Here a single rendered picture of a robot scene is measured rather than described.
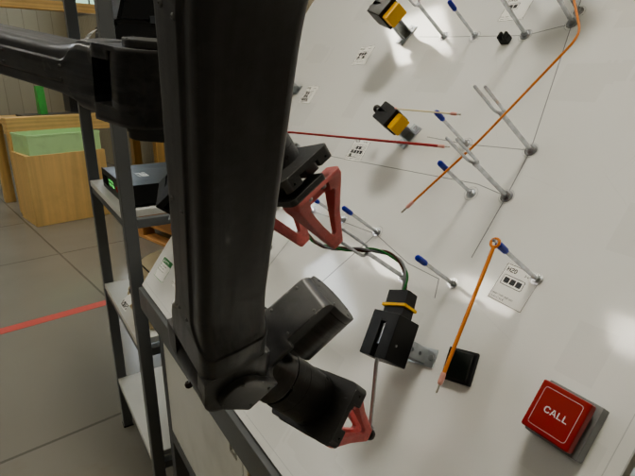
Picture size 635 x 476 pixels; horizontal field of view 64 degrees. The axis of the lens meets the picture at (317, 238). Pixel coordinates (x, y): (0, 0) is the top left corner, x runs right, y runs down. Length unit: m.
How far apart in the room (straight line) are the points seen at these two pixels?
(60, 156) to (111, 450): 3.74
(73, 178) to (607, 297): 5.32
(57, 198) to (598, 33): 5.21
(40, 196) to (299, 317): 5.18
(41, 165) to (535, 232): 5.14
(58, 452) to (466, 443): 1.96
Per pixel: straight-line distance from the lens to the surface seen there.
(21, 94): 10.23
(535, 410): 0.56
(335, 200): 0.50
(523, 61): 0.86
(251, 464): 0.89
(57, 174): 5.58
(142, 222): 1.48
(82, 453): 2.35
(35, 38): 0.60
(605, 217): 0.65
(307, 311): 0.45
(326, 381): 0.54
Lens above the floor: 1.42
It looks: 18 degrees down
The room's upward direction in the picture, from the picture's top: straight up
